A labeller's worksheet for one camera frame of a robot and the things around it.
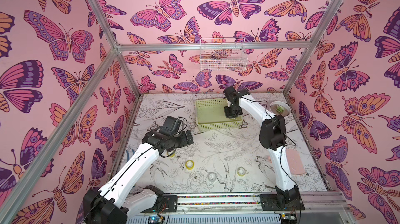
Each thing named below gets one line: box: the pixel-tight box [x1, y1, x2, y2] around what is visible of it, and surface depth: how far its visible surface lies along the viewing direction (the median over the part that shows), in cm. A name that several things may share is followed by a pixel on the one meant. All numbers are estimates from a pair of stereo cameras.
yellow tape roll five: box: [236, 166, 246, 177], surface depth 85 cm
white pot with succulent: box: [269, 101, 292, 119], surface depth 99 cm
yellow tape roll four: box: [185, 159, 195, 171], surface depth 87 cm
